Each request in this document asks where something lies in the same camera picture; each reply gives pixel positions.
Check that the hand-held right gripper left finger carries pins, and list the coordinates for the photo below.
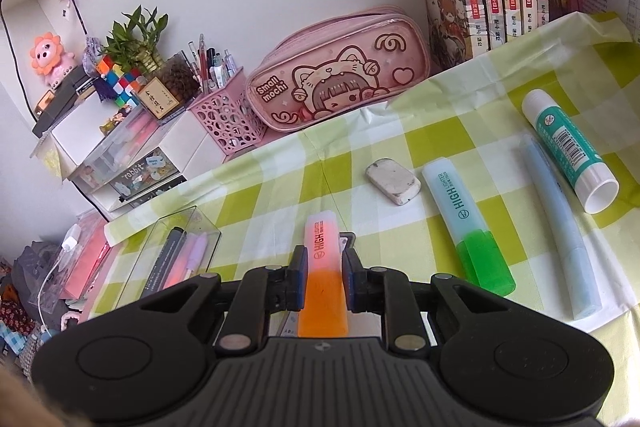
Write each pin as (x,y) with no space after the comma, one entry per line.
(300,279)

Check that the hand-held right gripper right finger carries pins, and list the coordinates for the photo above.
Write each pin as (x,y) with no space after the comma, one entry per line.
(350,279)

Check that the orange highlighter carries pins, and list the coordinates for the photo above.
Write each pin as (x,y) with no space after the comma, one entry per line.
(322,302)

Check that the slim purple pen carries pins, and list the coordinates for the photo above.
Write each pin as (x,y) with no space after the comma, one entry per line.
(200,249)

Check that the white eraser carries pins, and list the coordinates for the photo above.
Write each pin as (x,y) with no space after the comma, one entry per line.
(71,238)
(392,179)

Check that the pink pen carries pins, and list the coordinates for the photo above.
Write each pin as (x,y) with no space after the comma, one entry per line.
(182,257)

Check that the green highlighter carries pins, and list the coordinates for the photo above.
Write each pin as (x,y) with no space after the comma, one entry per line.
(465,227)

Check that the black marker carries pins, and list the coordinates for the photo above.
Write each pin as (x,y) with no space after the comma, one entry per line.
(162,259)

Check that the clear plastic box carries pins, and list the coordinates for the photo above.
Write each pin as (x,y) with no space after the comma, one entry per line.
(150,252)

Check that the light blue pen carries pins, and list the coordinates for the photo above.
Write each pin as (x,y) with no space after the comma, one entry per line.
(560,227)

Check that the green white glue stick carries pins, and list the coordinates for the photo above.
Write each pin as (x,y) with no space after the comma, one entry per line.
(565,142)

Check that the person's right forearm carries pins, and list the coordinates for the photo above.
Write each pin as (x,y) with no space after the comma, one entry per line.
(20,402)

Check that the green checkered tablecloth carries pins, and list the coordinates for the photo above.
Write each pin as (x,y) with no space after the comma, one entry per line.
(350,147)

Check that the white drawer organizer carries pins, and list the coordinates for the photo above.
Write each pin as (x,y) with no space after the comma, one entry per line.
(195,142)

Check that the pink mesh pen cup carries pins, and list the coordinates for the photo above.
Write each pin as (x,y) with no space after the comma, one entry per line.
(225,122)

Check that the pink cartoon pencil case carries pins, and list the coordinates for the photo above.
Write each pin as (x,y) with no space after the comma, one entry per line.
(340,72)

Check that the pink flat box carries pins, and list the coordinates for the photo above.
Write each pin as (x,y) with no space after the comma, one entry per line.
(90,267)

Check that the clear lidded storage box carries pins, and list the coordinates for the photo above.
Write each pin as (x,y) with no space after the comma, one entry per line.
(92,169)
(137,129)

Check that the glass vase with label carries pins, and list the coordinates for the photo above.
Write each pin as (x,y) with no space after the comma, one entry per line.
(160,99)

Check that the bunch of assorted pens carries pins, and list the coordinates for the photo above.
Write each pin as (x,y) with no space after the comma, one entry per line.
(212,62)

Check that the small golden figurine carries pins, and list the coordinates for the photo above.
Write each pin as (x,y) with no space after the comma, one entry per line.
(117,119)

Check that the colourful puzzle cube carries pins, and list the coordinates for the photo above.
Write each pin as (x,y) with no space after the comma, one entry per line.
(125,89)
(110,67)

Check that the grey cloth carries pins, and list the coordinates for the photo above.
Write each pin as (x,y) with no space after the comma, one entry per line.
(35,272)

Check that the white box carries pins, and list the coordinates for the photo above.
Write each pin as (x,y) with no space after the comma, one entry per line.
(75,127)

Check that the black flat box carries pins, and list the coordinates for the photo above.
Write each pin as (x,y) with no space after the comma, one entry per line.
(70,92)

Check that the green bamboo plant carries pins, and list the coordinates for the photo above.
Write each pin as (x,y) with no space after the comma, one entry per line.
(132,29)

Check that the purple hanging sachet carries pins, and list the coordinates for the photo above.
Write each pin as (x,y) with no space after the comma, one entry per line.
(92,54)

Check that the brown wooden block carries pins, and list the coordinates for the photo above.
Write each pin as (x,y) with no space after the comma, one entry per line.
(45,102)

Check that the orange pink lion toy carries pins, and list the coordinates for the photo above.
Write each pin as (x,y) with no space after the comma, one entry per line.
(47,57)

